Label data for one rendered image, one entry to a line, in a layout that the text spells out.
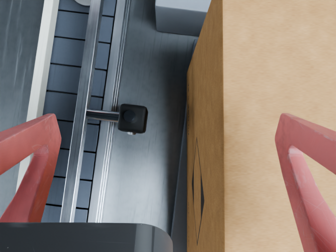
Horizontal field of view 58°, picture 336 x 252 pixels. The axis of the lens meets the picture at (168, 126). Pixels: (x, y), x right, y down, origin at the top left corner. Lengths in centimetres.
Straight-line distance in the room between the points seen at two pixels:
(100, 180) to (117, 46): 19
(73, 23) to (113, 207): 27
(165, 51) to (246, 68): 31
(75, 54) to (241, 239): 34
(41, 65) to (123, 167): 19
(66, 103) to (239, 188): 31
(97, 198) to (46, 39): 22
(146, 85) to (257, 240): 33
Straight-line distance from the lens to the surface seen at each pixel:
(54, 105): 45
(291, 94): 20
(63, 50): 46
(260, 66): 19
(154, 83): 48
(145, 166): 47
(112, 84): 43
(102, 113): 34
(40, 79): 42
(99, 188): 43
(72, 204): 36
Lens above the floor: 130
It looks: 86 degrees down
